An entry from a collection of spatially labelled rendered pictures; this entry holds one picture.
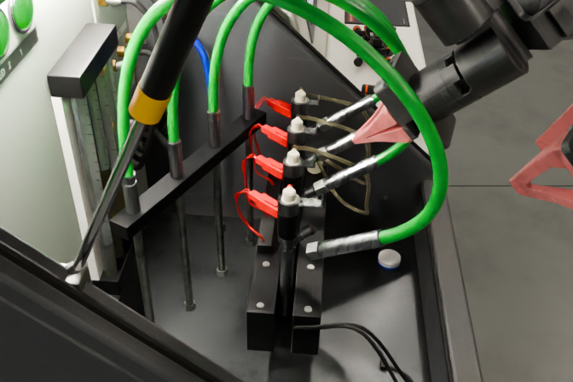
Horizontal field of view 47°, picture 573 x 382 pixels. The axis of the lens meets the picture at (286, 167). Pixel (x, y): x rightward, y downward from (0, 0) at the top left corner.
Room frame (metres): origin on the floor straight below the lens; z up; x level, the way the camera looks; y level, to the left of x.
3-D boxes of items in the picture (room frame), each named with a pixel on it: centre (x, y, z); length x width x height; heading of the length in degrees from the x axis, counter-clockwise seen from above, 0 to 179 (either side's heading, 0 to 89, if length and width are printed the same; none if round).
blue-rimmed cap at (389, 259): (0.84, -0.19, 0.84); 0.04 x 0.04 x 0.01
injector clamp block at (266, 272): (0.75, -0.01, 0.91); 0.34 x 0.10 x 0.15; 177
